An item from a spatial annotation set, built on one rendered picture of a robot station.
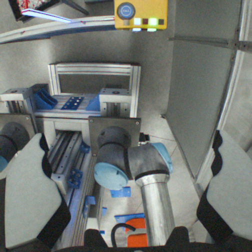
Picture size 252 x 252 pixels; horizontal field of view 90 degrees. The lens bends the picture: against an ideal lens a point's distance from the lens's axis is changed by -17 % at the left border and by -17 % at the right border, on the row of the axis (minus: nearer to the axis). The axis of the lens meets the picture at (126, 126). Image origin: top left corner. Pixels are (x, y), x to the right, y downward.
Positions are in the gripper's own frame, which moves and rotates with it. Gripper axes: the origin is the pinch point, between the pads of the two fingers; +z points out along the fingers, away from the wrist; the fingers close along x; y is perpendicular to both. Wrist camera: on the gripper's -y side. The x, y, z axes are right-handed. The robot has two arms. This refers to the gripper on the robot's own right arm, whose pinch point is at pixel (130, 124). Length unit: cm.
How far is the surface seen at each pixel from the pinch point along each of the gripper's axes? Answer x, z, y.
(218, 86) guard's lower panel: 46, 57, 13
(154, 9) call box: 8.6, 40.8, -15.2
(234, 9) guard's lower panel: 46, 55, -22
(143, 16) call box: 5.1, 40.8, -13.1
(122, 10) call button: -1.1, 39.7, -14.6
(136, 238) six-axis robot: 17, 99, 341
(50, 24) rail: -34, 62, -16
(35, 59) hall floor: -97, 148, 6
